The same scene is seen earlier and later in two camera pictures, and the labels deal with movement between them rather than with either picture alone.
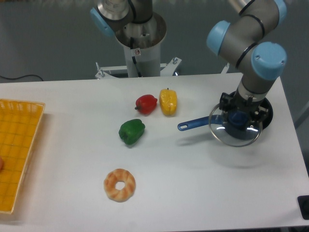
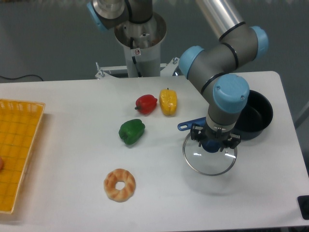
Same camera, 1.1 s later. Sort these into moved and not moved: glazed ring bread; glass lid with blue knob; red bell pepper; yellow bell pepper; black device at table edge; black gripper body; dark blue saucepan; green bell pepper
Moved: glass lid with blue knob; black gripper body
Not moved: yellow bell pepper; red bell pepper; green bell pepper; dark blue saucepan; glazed ring bread; black device at table edge
